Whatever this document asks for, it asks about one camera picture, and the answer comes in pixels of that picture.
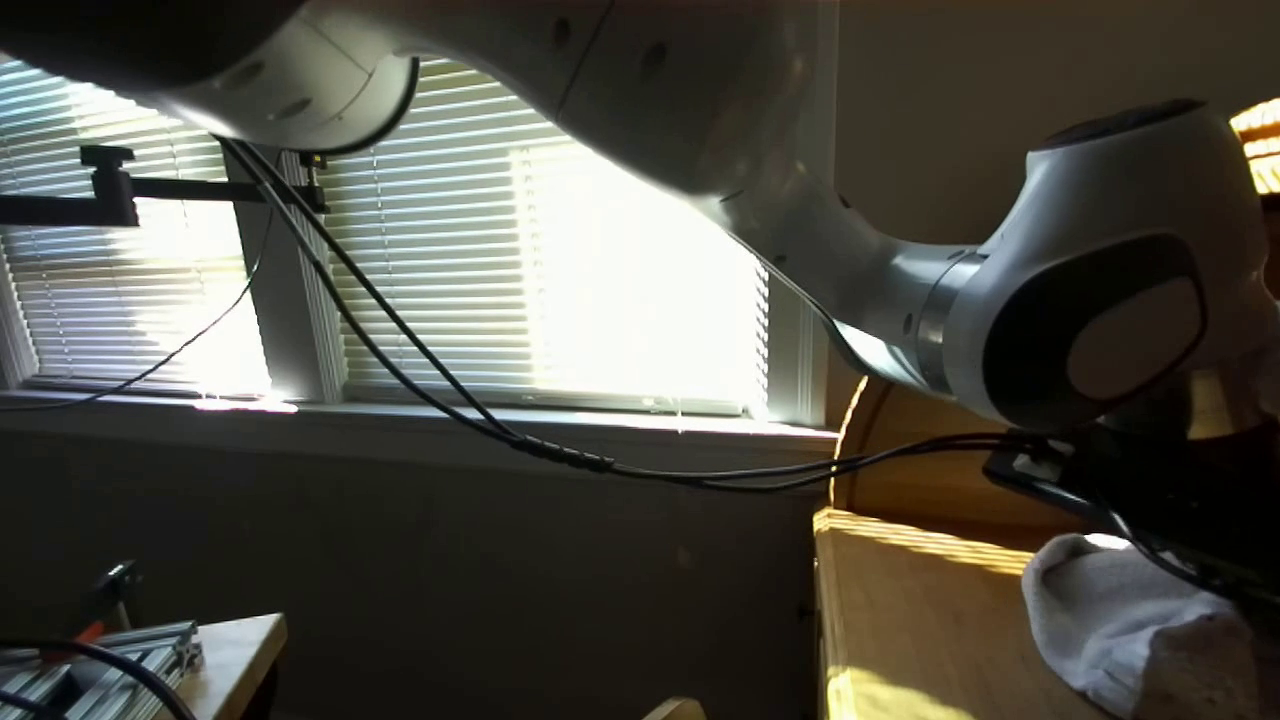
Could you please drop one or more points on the wooden desk with drawers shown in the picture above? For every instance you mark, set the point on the wooden desk with drawers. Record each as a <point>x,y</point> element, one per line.
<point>934,587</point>

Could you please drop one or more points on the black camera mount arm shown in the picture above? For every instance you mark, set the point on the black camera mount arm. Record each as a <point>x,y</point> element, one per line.
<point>113,192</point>

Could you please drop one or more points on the small wooden side table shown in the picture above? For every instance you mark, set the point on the small wooden side table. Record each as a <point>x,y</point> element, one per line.
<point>176,671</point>

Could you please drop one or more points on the white window blinds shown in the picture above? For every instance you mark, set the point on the white window blinds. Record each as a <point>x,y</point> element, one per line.
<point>476,247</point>

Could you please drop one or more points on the white towel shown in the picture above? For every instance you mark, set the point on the white towel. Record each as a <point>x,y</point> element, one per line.
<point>1143,642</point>

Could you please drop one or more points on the red handled tool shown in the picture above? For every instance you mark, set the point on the red handled tool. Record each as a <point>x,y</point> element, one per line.
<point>108,603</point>

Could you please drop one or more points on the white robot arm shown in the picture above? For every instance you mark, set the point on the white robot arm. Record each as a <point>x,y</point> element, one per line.
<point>695,98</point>

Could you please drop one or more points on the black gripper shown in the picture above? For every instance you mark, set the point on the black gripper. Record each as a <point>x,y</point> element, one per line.
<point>1203,506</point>

